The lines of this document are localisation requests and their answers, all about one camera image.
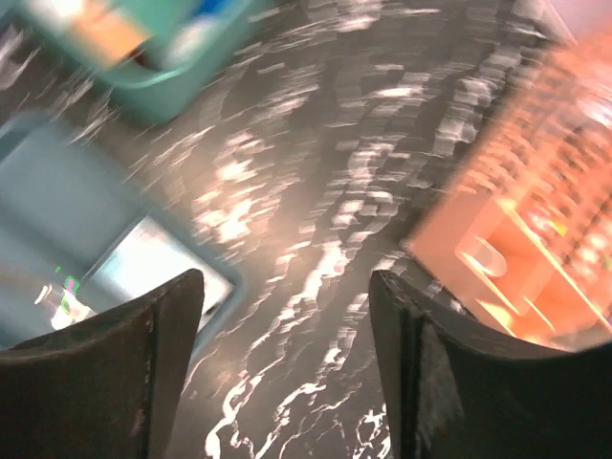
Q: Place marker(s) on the green medicine kit box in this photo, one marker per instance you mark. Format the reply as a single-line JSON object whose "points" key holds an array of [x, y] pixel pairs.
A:
{"points": [[153, 57]]}

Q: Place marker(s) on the orange file organizer rack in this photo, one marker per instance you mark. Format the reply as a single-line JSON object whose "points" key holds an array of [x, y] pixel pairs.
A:
{"points": [[522, 236]]}

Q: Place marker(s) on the dark teal divider tray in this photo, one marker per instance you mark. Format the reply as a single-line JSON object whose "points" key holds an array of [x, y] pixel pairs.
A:
{"points": [[66, 204]]}

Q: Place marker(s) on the black handled scissors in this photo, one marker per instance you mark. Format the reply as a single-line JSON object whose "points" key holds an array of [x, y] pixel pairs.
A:
{"points": [[61, 306]]}

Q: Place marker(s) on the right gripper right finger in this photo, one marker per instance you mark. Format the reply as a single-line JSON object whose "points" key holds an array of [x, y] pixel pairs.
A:
{"points": [[455, 388]]}

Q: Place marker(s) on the brown glass medicine bottle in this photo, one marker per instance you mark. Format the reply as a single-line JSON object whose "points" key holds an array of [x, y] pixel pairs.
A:
{"points": [[105, 33]]}

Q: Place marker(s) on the blue white bandage roll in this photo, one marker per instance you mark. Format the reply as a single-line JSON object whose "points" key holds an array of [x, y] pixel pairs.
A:
{"points": [[194, 32]]}

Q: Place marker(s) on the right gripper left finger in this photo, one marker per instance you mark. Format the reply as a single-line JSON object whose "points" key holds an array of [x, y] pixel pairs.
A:
{"points": [[107, 387]]}

